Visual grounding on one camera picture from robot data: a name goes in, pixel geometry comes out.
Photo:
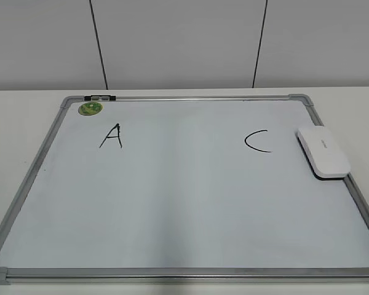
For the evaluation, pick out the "white board eraser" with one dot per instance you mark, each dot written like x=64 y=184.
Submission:
x=327 y=159

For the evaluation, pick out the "round green magnet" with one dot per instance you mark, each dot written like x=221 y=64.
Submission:
x=90 y=109

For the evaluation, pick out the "black silver hanging clip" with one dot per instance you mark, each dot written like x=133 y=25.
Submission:
x=100 y=98

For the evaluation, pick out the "white board with aluminium frame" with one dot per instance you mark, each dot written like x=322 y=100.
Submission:
x=203 y=188

